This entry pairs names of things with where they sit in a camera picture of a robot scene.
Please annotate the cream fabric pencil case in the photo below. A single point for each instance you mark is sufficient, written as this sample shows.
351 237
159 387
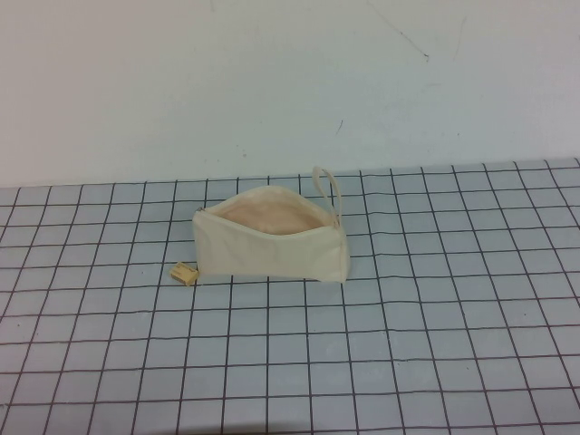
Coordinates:
254 254

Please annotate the blue grid table mat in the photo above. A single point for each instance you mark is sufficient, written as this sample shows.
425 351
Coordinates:
408 317

